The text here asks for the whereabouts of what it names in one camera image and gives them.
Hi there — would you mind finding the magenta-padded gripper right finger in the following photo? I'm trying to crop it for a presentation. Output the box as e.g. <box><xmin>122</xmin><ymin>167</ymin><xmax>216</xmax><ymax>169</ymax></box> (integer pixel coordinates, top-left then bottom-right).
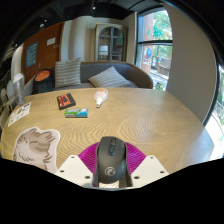
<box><xmin>123</xmin><ymin>140</ymin><xmax>170</xmax><ymax>188</ymax></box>

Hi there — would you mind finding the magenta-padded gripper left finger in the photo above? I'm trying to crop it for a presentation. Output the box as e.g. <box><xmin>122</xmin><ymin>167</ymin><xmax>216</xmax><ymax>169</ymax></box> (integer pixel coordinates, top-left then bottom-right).
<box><xmin>54</xmin><ymin>141</ymin><xmax>100</xmax><ymax>188</ymax></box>

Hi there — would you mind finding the black computer mouse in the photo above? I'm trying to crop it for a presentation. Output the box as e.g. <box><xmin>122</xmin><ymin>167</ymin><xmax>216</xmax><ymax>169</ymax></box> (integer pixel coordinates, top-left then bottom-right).
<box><xmin>91</xmin><ymin>135</ymin><xmax>132</xmax><ymax>188</ymax></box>

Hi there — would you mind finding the cat-shaped mouse pad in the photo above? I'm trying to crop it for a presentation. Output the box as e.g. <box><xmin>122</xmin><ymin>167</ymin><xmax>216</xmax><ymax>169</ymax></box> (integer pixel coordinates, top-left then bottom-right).
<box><xmin>11</xmin><ymin>126</ymin><xmax>62</xmax><ymax>175</ymax></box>

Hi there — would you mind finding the green and blue packet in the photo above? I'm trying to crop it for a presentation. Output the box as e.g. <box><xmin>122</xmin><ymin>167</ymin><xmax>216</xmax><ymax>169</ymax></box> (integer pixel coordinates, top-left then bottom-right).
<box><xmin>63</xmin><ymin>107</ymin><xmax>89</xmax><ymax>119</ymax></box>

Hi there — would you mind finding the black and orange box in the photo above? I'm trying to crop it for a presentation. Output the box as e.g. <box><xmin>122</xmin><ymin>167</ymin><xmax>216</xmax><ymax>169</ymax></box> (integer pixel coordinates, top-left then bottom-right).
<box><xmin>56</xmin><ymin>92</ymin><xmax>77</xmax><ymax>111</ymax></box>

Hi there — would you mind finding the clear plastic bottle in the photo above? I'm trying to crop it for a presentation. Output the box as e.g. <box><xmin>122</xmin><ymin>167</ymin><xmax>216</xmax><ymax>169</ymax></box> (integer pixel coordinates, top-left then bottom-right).
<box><xmin>93</xmin><ymin>87</ymin><xmax>109</xmax><ymax>109</ymax></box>

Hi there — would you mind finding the white printed leaflet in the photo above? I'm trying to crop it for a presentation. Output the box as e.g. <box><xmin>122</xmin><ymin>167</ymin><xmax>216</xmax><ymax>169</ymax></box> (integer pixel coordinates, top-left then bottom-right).
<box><xmin>7</xmin><ymin>101</ymin><xmax>32</xmax><ymax>128</ymax></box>

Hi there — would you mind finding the black basket with orange cushion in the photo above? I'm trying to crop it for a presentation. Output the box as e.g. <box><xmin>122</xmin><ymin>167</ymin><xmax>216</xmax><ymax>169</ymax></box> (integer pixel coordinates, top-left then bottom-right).
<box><xmin>32</xmin><ymin>68</ymin><xmax>55</xmax><ymax>95</ymax></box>

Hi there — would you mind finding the striped beige cushion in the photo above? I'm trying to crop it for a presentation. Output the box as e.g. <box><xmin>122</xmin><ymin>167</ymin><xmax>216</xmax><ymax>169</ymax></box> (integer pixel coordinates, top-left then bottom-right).
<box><xmin>54</xmin><ymin>57</ymin><xmax>83</xmax><ymax>89</ymax></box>

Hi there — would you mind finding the striped grey cushion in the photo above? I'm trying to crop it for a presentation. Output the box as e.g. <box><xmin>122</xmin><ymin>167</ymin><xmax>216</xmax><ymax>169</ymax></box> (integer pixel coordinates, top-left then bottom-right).
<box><xmin>87</xmin><ymin>65</ymin><xmax>132</xmax><ymax>89</ymax></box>

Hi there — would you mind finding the clear plastic cup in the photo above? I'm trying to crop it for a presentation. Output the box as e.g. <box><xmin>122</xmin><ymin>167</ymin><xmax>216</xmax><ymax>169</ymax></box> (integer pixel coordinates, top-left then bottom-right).
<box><xmin>12</xmin><ymin>72</ymin><xmax>27</xmax><ymax>107</ymax></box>

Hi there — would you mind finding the grey sofa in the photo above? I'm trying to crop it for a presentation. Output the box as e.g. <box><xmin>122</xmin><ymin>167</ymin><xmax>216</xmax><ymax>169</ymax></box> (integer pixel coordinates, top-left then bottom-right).
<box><xmin>53</xmin><ymin>60</ymin><xmax>154</xmax><ymax>90</ymax></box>

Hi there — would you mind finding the wooden arched glass cabinet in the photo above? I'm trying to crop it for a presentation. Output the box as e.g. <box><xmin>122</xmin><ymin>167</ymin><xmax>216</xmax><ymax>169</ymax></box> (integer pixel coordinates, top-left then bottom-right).
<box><xmin>94</xmin><ymin>22</ymin><xmax>129</xmax><ymax>63</ymax></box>

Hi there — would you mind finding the blue wall poster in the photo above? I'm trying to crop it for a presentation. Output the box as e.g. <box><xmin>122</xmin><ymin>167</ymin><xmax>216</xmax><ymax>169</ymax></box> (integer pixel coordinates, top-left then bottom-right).
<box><xmin>25</xmin><ymin>41</ymin><xmax>39</xmax><ymax>69</ymax></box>

